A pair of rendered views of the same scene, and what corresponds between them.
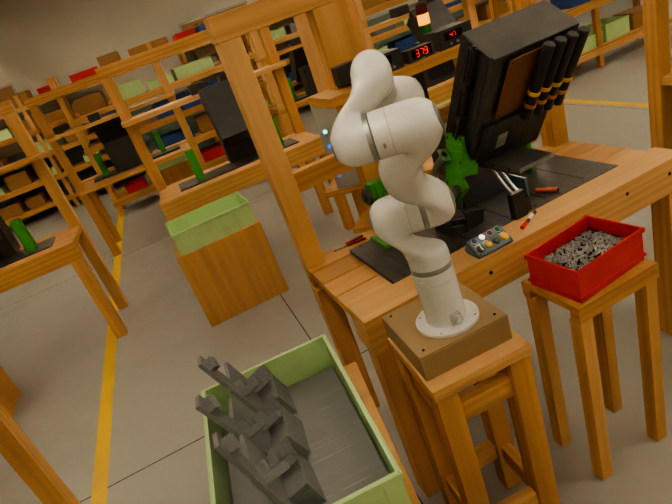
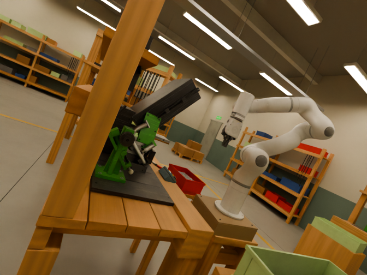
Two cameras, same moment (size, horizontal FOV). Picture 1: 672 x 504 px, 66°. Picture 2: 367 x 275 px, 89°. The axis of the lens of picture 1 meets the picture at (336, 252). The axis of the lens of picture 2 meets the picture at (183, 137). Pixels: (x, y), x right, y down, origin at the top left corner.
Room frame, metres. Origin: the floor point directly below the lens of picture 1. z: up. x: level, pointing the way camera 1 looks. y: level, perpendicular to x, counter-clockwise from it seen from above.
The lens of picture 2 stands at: (1.97, 0.75, 1.31)
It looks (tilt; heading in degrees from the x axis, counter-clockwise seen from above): 4 degrees down; 256
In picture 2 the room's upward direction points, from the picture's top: 24 degrees clockwise
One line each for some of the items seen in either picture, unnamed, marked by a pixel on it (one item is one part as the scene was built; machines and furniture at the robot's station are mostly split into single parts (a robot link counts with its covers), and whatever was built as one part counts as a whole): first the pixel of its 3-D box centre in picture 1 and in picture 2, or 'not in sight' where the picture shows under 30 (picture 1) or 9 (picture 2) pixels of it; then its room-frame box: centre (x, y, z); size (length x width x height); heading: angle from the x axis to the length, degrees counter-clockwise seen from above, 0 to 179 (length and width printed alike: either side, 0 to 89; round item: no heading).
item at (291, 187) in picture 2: not in sight; (266, 167); (-2.43, -4.68, 1.10); 3.01 x 0.55 x 2.20; 103
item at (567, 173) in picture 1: (480, 210); (123, 157); (1.99, -0.64, 0.89); 1.10 x 0.42 x 0.02; 105
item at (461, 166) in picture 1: (461, 158); (148, 128); (1.91, -0.59, 1.17); 0.13 x 0.12 x 0.20; 105
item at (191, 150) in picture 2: not in sight; (189, 149); (-0.35, -6.87, 0.37); 1.20 x 0.80 x 0.74; 21
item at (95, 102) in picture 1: (178, 112); not in sight; (8.70, 1.60, 1.12); 3.01 x 0.54 x 2.24; 103
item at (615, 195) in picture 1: (529, 241); (153, 174); (1.72, -0.71, 0.82); 1.50 x 0.14 x 0.15; 105
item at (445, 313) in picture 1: (439, 293); (234, 196); (1.28, -0.24, 1.02); 0.19 x 0.19 x 0.18
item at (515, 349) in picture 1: (454, 345); (221, 224); (1.28, -0.24, 0.83); 0.32 x 0.32 x 0.04; 10
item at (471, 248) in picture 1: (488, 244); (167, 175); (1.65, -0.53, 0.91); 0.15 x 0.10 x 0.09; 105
